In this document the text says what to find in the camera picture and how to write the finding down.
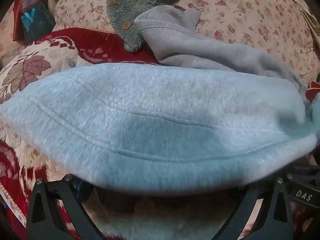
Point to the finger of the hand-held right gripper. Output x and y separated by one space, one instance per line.
305 172

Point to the grey-green fleece jacket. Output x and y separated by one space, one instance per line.
125 12

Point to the pink floral cushion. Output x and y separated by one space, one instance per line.
10 45

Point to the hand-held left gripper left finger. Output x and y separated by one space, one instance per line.
70 192

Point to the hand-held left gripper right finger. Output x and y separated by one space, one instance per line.
246 210

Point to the blue bag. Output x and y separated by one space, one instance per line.
37 25

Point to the red floral blanket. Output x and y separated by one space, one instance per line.
62 52

